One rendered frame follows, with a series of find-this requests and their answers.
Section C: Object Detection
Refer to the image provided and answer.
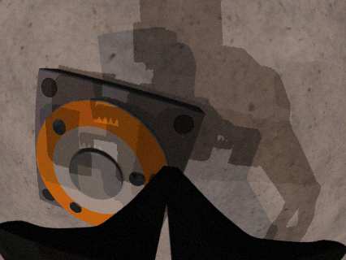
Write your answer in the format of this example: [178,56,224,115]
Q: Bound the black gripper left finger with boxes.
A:
[0,166,172,260]

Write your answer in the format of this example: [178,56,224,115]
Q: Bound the orange round plate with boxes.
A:
[36,97,170,225]

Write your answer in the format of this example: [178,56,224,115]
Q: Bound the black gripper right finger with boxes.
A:
[167,167,346,260]

